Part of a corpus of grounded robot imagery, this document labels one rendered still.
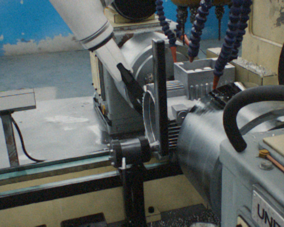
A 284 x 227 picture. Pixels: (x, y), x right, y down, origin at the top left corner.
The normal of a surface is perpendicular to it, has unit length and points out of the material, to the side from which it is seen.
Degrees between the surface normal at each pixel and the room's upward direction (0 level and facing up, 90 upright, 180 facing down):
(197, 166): 84
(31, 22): 90
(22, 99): 64
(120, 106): 90
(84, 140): 0
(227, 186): 90
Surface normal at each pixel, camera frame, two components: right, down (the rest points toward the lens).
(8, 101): 0.22, -0.11
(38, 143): -0.06, -0.93
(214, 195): -0.04, 0.40
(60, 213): 0.27, 0.33
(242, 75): -0.96, 0.15
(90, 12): 0.56, 0.09
